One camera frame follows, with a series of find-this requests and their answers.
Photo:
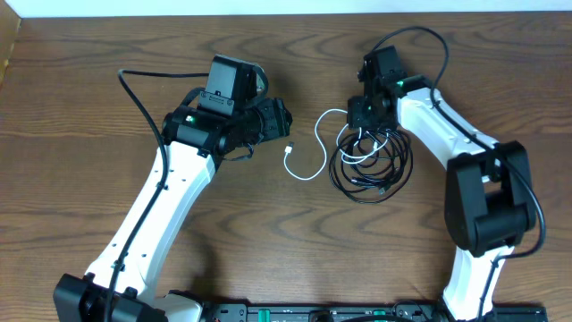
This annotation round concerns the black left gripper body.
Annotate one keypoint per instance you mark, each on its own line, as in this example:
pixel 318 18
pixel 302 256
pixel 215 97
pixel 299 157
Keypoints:
pixel 260 125

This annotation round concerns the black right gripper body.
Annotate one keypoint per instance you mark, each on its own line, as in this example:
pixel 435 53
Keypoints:
pixel 363 113

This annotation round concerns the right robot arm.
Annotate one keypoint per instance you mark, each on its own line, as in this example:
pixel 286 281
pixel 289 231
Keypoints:
pixel 489 203

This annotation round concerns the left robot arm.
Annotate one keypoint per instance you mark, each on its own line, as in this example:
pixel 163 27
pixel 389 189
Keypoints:
pixel 231 111

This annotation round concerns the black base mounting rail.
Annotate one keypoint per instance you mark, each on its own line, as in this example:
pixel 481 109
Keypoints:
pixel 238 312

